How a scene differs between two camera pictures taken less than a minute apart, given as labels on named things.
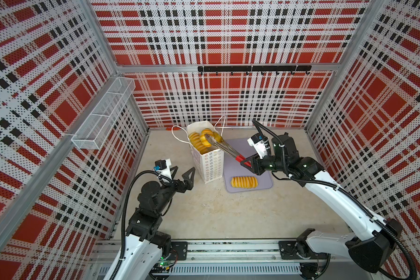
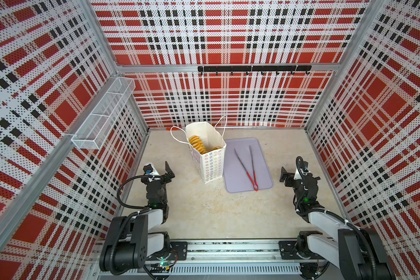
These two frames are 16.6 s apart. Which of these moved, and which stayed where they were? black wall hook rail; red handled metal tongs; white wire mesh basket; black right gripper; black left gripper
Moved: red handled metal tongs; black right gripper; black left gripper
Stayed: black wall hook rail; white wire mesh basket
